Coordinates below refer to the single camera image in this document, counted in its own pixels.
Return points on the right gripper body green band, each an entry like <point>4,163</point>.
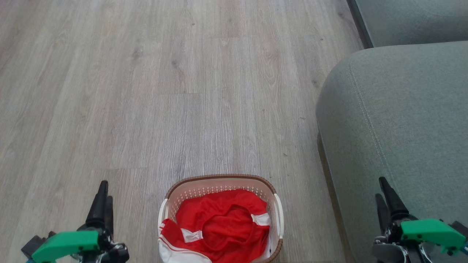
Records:
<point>431,232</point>

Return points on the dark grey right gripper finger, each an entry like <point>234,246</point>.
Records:
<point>383,215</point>
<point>395,206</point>

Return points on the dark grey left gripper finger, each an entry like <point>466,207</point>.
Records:
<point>110,215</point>
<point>99,208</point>

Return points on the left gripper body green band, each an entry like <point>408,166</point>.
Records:
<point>65,244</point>

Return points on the red white shirt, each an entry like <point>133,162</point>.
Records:
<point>219,226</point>

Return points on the grey sofa seat cushion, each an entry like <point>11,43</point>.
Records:
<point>402,120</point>
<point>416,20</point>

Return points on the white laundry basket brown rim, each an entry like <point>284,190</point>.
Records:
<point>215,184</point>

